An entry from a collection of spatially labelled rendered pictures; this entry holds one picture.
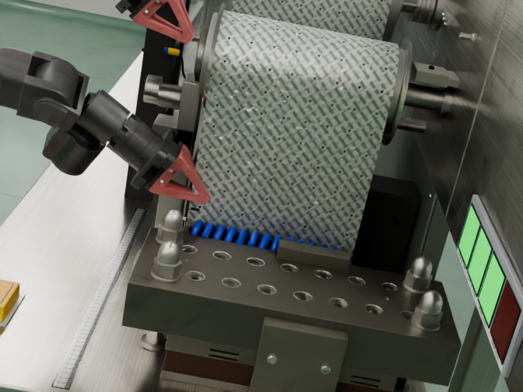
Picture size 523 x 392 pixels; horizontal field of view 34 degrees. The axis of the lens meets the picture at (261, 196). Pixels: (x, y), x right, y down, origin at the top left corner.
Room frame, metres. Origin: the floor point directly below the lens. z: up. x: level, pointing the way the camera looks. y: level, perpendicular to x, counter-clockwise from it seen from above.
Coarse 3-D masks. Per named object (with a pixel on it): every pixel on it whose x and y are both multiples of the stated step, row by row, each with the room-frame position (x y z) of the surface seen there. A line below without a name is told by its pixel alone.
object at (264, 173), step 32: (224, 128) 1.08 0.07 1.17; (256, 128) 1.08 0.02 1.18; (288, 128) 1.09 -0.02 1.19; (320, 128) 1.09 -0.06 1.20; (224, 160) 1.08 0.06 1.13; (256, 160) 1.08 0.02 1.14; (288, 160) 1.09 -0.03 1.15; (320, 160) 1.09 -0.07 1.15; (352, 160) 1.09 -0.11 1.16; (192, 192) 1.08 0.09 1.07; (224, 192) 1.08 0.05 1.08; (256, 192) 1.08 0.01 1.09; (288, 192) 1.09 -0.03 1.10; (320, 192) 1.09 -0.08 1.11; (352, 192) 1.09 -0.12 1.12; (192, 224) 1.08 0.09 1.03; (224, 224) 1.08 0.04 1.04; (256, 224) 1.08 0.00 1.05; (288, 224) 1.09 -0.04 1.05; (320, 224) 1.09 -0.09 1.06; (352, 224) 1.09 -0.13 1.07; (352, 256) 1.09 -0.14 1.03
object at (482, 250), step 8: (480, 232) 0.82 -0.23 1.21; (480, 240) 0.81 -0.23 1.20; (480, 248) 0.80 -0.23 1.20; (488, 248) 0.78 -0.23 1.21; (472, 256) 0.82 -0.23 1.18; (480, 256) 0.79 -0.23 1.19; (488, 256) 0.77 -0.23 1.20; (472, 264) 0.81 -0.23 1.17; (480, 264) 0.78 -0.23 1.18; (472, 272) 0.80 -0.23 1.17; (480, 272) 0.78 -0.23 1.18; (472, 280) 0.79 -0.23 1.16; (480, 280) 0.77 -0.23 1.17
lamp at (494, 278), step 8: (496, 264) 0.74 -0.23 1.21; (488, 272) 0.75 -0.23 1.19; (496, 272) 0.73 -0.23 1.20; (488, 280) 0.75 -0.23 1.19; (496, 280) 0.73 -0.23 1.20; (488, 288) 0.74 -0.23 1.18; (496, 288) 0.72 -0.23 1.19; (480, 296) 0.75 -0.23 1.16; (488, 296) 0.73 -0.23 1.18; (496, 296) 0.71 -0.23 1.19; (488, 304) 0.73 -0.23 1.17; (488, 312) 0.72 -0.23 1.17; (488, 320) 0.71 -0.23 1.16
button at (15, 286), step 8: (0, 280) 1.01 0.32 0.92; (0, 288) 0.99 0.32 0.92; (8, 288) 0.99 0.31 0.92; (16, 288) 1.00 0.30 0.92; (0, 296) 0.97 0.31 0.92; (8, 296) 0.97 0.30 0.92; (16, 296) 1.00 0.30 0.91; (0, 304) 0.95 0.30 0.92; (8, 304) 0.96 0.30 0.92; (0, 312) 0.95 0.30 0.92; (8, 312) 0.97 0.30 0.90; (0, 320) 0.95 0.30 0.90
